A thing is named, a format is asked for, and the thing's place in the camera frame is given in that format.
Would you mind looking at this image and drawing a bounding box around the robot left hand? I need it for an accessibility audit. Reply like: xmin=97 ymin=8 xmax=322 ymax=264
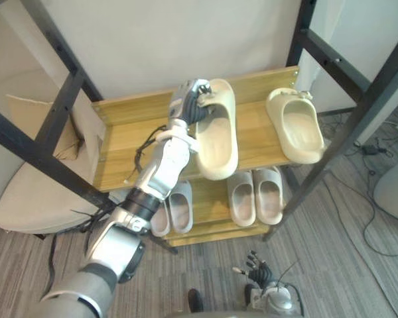
xmin=168 ymin=78 xmax=217 ymax=127

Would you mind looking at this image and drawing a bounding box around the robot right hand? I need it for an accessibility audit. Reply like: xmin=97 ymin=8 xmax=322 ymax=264
xmin=232 ymin=250 xmax=277 ymax=287

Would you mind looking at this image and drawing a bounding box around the beige foam slipper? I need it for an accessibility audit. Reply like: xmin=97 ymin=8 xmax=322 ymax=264
xmin=265 ymin=87 xmax=326 ymax=165
xmin=192 ymin=78 xmax=239 ymax=182

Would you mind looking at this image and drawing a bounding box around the long wooden shelf board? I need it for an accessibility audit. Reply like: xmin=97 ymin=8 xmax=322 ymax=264
xmin=92 ymin=66 xmax=328 ymax=193

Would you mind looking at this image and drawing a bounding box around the robot dark foot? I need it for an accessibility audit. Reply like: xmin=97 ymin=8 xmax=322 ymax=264
xmin=187 ymin=288 xmax=205 ymax=314

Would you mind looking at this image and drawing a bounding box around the light grey slipper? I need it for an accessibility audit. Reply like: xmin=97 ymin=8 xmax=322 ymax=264
xmin=251 ymin=166 xmax=285 ymax=225
xmin=167 ymin=180 xmax=194 ymax=235
xmin=150 ymin=198 xmax=170 ymax=238
xmin=226 ymin=170 xmax=257 ymax=227

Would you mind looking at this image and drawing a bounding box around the short wooden shelf board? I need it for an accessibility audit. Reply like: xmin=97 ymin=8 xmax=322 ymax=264
xmin=154 ymin=165 xmax=288 ymax=248

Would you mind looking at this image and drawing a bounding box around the beige cushion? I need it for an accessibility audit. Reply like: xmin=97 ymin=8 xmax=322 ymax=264
xmin=5 ymin=93 xmax=107 ymax=160

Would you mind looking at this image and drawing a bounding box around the grey rounded seat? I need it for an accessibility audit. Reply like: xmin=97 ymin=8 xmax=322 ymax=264
xmin=373 ymin=154 xmax=398 ymax=220

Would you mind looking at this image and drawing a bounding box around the black power adapter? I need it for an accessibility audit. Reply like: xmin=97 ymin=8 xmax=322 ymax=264
xmin=361 ymin=145 xmax=388 ymax=155

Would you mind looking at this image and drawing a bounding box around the beige chair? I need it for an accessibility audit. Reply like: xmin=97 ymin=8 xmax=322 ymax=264
xmin=0 ymin=132 xmax=120 ymax=237

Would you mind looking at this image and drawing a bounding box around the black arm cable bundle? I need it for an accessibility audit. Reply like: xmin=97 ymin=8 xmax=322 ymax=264
xmin=124 ymin=123 xmax=170 ymax=185

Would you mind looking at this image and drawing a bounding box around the black floor cable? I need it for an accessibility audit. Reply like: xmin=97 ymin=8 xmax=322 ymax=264
xmin=321 ymin=115 xmax=398 ymax=258

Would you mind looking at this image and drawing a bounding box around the black metal rack frame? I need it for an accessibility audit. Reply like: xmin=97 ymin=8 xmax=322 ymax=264
xmin=0 ymin=0 xmax=398 ymax=256

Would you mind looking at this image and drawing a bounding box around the black hanging cable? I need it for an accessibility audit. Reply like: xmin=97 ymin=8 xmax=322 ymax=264
xmin=46 ymin=201 xmax=120 ymax=295

